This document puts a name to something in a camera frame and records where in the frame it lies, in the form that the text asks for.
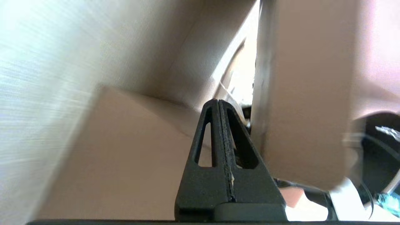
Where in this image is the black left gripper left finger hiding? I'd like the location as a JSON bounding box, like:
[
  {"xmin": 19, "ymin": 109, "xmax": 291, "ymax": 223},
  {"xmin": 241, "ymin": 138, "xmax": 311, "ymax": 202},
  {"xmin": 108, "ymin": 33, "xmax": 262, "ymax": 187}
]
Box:
[{"xmin": 174, "ymin": 99, "xmax": 233, "ymax": 221}]

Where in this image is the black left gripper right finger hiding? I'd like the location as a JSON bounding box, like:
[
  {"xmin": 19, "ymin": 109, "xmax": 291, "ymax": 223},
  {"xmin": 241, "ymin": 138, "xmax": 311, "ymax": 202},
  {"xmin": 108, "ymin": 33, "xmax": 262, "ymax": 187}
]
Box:
[{"xmin": 219, "ymin": 99, "xmax": 287, "ymax": 207}]

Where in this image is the brown cardboard shoe box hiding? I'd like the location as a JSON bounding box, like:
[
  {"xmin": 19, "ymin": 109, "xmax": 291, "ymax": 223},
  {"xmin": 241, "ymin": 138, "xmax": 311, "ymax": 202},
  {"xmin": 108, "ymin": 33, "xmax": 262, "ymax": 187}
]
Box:
[{"xmin": 36, "ymin": 0, "xmax": 364, "ymax": 221}]

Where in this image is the black fabric white logo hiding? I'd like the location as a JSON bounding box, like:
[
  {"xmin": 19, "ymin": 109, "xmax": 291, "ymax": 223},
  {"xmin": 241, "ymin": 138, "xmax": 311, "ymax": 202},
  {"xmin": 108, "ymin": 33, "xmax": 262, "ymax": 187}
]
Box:
[{"xmin": 342, "ymin": 112, "xmax": 400, "ymax": 203}]

